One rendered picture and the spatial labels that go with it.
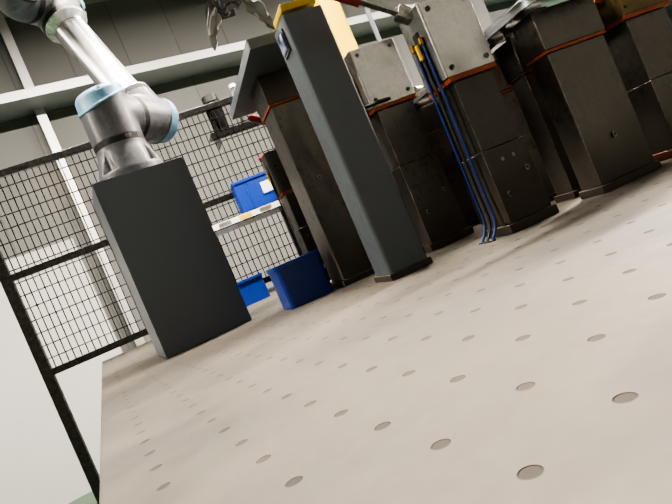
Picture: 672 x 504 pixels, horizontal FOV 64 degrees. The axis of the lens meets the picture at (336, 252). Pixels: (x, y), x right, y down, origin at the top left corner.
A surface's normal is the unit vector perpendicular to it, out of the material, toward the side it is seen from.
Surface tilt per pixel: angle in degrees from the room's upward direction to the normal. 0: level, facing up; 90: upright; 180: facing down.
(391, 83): 90
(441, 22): 90
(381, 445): 0
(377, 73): 90
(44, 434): 83
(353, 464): 0
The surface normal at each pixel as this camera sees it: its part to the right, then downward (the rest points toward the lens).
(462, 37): 0.27, -0.09
